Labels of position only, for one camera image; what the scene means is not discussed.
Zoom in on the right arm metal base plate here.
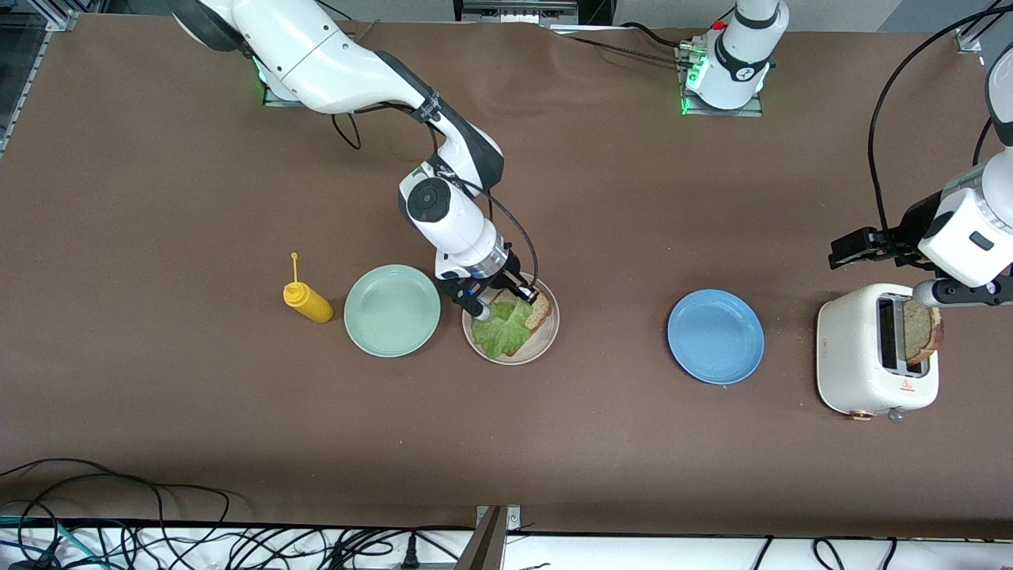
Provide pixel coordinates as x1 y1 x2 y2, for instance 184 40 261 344
263 79 309 108

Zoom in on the teal cable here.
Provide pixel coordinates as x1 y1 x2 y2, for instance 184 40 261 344
0 513 88 567

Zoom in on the white toaster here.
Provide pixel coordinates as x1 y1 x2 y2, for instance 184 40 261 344
816 283 941 423

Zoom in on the black floor cable tangle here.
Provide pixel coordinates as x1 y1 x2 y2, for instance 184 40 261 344
0 519 476 570

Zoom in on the aluminium frame profile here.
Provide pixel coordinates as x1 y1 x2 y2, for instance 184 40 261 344
0 0 100 32

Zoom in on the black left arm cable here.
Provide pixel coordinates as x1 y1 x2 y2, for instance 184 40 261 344
868 4 1013 230

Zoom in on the blue plate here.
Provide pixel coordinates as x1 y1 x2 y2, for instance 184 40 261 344
667 289 765 386

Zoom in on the black looped table cable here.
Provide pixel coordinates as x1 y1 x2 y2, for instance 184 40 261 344
0 458 238 555

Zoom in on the grey metal bracket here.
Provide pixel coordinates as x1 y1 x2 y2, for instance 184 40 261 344
455 504 523 570

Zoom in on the brown bread slice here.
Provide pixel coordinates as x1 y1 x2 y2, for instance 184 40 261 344
491 287 553 334
902 296 945 367

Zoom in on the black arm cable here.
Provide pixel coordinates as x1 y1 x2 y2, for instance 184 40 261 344
868 4 1013 230
331 103 541 295

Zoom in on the mint green plate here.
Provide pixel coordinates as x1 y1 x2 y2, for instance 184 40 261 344
343 264 442 359

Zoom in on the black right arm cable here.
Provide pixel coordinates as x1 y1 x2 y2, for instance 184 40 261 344
331 103 541 295

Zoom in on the black base cable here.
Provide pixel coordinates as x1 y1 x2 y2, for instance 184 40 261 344
546 22 697 70

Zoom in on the black metal frame unit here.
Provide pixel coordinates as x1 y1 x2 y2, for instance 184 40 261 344
453 0 582 26

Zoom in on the yellow mustard squeeze bottle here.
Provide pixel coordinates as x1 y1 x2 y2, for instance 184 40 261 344
283 252 335 324

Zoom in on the green lettuce leaf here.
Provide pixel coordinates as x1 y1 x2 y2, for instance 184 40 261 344
472 298 536 358

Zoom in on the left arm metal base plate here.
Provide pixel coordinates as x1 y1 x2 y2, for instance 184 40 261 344
677 44 764 118

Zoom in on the beige plate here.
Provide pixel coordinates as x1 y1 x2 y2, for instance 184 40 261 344
462 272 560 366

